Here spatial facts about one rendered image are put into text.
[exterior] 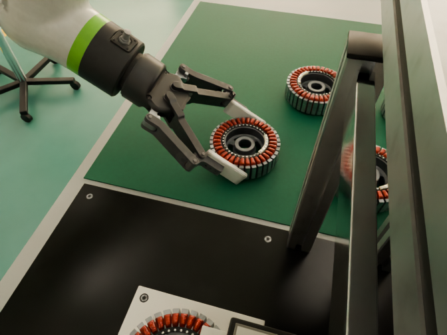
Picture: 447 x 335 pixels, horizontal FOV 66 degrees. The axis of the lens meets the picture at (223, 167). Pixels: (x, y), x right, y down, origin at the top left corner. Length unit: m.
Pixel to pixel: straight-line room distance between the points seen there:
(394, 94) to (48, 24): 0.44
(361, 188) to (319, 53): 0.66
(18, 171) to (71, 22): 1.29
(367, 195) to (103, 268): 0.36
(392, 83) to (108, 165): 0.48
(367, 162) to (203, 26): 0.74
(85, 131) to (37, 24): 1.29
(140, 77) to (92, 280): 0.27
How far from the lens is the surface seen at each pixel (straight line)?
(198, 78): 0.58
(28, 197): 1.64
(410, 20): 0.18
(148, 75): 0.51
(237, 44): 0.83
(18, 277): 0.53
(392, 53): 0.20
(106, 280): 0.46
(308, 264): 0.46
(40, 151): 1.79
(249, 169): 0.51
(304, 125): 0.64
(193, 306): 0.42
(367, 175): 0.19
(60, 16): 0.52
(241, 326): 0.27
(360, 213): 0.17
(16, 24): 0.54
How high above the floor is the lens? 1.18
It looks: 51 degrees down
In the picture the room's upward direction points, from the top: straight up
